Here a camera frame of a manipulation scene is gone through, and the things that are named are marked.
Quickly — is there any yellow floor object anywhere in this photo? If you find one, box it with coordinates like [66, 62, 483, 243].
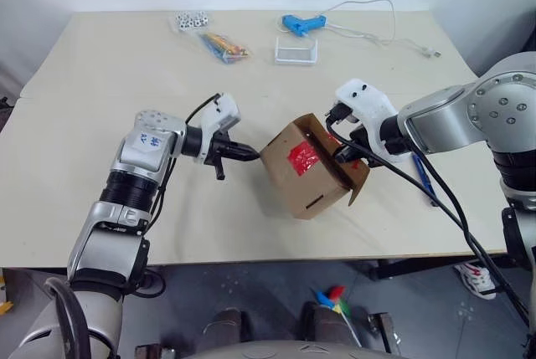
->
[0, 270, 12, 316]

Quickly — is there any clear plastic tray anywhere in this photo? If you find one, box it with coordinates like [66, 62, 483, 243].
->
[274, 35, 319, 66]

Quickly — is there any dark metal foot bracket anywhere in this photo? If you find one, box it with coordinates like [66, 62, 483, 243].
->
[366, 311, 403, 356]

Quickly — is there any blue glue gun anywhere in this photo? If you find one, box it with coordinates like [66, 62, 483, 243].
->
[281, 14, 327, 38]

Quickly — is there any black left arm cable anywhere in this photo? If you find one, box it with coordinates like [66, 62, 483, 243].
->
[144, 91, 223, 230]

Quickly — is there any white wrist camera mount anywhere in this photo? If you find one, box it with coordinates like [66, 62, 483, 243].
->
[198, 91, 242, 164]
[333, 78, 415, 162]

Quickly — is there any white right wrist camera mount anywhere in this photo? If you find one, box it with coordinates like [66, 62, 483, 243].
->
[333, 78, 415, 162]

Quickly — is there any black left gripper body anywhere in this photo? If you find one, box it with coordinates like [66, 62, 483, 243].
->
[204, 130, 236, 182]

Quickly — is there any blue utility knife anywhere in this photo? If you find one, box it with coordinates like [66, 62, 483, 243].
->
[411, 153, 439, 208]

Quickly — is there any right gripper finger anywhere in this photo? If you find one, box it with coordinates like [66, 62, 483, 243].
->
[333, 145, 361, 165]

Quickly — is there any bag of coloured sticks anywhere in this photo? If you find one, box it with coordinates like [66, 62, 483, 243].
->
[194, 31, 255, 65]

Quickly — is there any bag of white dice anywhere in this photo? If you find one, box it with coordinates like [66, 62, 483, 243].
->
[169, 10, 210, 33]

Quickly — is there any thick black torso cable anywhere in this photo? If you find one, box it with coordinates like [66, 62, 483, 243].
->
[44, 277, 91, 359]

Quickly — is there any white red sneaker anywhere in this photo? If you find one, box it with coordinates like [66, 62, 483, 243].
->
[454, 262, 497, 300]

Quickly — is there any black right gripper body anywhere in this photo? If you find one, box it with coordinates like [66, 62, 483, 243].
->
[348, 123, 384, 168]

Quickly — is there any white power cable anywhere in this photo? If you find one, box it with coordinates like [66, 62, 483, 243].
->
[324, 0, 442, 59]

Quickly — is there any pale robot torso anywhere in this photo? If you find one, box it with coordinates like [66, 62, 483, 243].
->
[183, 338, 403, 359]

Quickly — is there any dark rounded brown shape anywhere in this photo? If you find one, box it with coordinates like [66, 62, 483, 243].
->
[303, 302, 357, 347]
[203, 307, 252, 341]

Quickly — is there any brown cardboard box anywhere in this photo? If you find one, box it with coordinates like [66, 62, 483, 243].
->
[259, 112, 372, 221]

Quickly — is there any colourful toy pinwheel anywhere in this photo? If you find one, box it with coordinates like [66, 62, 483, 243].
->
[313, 285, 363, 350]

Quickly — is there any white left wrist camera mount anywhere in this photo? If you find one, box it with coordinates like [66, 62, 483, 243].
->
[198, 91, 242, 164]

